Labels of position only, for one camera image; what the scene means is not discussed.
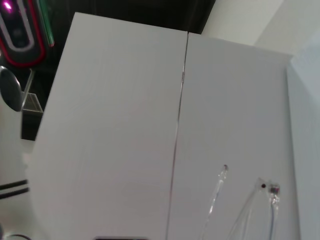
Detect clear frame glasses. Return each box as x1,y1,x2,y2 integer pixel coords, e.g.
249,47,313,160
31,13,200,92
201,163,282,240

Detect white backdrop panel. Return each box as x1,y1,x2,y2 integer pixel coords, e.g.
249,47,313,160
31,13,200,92
27,12,189,240
166,32,301,240

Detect clear acrylic strip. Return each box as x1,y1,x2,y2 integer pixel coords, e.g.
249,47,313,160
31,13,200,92
23,69,36,101

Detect thin green rod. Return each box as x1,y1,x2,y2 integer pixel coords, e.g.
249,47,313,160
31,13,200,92
37,0,56,48

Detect grey oval cap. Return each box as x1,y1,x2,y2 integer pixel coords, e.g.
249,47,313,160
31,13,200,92
0,65,23,113

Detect black device with red trim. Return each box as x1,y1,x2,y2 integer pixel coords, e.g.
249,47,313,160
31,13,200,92
0,0,48,69

